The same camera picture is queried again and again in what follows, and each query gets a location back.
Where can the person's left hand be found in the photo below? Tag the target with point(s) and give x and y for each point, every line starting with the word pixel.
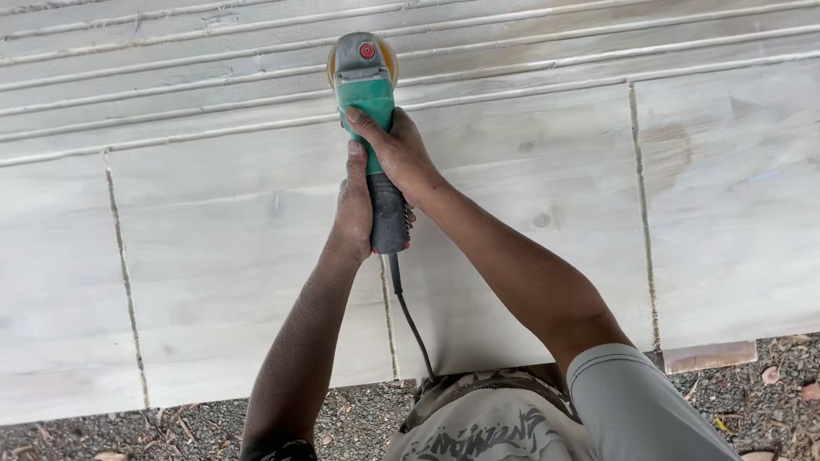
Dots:
pixel 353 217

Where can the person's right hand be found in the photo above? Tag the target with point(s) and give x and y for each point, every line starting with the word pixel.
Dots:
pixel 403 160

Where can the green angle grinder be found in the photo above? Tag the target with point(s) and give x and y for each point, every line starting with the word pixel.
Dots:
pixel 366 96

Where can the orange sanding disc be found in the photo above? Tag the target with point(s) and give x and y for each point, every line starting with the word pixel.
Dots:
pixel 391 61

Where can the large whitewashed wooden panel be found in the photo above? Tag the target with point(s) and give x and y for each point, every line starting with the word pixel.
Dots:
pixel 192 256

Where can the person's grey printed shirt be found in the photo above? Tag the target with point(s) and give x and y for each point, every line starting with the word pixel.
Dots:
pixel 608 410

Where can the small wooden support block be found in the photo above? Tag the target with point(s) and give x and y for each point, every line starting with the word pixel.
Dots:
pixel 710 356

